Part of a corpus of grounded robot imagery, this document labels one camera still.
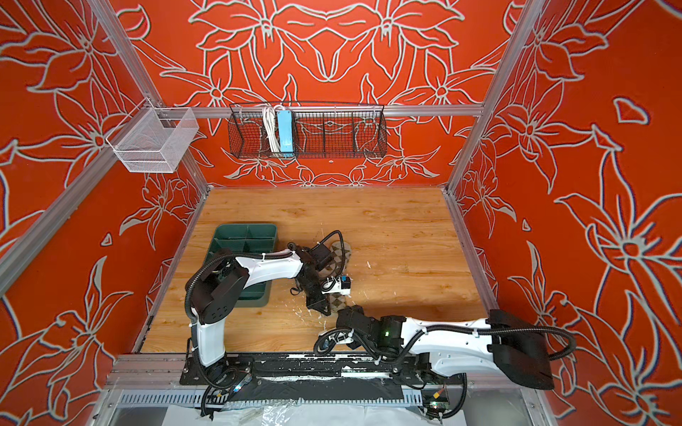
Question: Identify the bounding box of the black wire wall basket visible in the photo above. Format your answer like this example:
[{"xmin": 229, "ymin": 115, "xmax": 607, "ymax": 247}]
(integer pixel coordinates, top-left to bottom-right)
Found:
[{"xmin": 227, "ymin": 102, "xmax": 388, "ymax": 160}]

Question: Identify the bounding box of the clear plastic wall bin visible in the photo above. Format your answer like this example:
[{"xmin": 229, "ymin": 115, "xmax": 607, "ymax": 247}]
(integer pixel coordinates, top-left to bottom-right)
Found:
[{"xmin": 105, "ymin": 99, "xmax": 199, "ymax": 173}]

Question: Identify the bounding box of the brown argyle sock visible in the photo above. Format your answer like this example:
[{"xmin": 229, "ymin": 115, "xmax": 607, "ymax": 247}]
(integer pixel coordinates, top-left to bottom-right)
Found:
[{"xmin": 321, "ymin": 241, "xmax": 352, "ymax": 313}]

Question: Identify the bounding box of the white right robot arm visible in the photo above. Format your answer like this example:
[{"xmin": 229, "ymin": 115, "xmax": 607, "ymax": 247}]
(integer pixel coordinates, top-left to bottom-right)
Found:
[{"xmin": 318, "ymin": 307, "xmax": 554, "ymax": 391}]

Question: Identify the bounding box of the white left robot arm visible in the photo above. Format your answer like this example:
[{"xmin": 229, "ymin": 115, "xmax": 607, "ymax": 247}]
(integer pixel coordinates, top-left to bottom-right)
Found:
[{"xmin": 184, "ymin": 243, "xmax": 352, "ymax": 367}]

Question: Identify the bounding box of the blue box in basket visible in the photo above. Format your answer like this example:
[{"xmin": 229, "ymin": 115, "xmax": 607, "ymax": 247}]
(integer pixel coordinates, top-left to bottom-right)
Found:
[{"xmin": 277, "ymin": 110, "xmax": 294, "ymax": 157}]

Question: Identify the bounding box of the green divided organizer tray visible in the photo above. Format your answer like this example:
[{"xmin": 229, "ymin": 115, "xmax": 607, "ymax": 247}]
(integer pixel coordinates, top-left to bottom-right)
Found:
[{"xmin": 204, "ymin": 223, "xmax": 279, "ymax": 309}]

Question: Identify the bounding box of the white cable bundle in basket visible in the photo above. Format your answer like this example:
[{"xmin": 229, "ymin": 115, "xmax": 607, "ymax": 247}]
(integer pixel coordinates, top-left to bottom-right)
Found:
[{"xmin": 262, "ymin": 105, "xmax": 281, "ymax": 155}]

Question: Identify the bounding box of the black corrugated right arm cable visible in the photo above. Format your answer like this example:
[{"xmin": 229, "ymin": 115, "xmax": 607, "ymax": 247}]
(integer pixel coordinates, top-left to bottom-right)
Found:
[{"xmin": 420, "ymin": 323, "xmax": 577, "ymax": 363}]

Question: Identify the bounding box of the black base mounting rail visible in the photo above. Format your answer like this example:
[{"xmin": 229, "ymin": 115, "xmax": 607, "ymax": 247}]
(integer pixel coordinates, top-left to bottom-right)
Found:
[{"xmin": 179, "ymin": 353, "xmax": 463, "ymax": 406}]

